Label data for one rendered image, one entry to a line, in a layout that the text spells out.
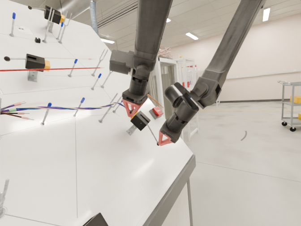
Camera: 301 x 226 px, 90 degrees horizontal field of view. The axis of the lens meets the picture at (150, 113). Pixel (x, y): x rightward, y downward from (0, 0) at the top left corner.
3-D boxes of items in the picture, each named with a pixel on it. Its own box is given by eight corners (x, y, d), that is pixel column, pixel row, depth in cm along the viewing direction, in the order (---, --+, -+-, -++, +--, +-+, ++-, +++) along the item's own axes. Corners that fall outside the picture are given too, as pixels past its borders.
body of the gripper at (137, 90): (120, 97, 50) (124, 76, 46) (133, 89, 58) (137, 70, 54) (138, 105, 48) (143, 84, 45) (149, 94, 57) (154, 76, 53)
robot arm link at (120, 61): (150, 70, 39) (155, 41, 41) (104, 58, 37) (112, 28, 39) (143, 87, 50) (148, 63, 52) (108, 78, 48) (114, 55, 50)
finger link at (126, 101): (118, 116, 55) (122, 93, 50) (127, 108, 61) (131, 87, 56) (135, 123, 54) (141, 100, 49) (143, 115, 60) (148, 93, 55)
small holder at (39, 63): (2, 66, 45) (4, 45, 41) (40, 73, 51) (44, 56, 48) (2, 76, 43) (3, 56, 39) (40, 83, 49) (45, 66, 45)
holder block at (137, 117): (140, 131, 56) (146, 125, 54) (129, 120, 56) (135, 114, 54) (144, 126, 60) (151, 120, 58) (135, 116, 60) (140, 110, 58)
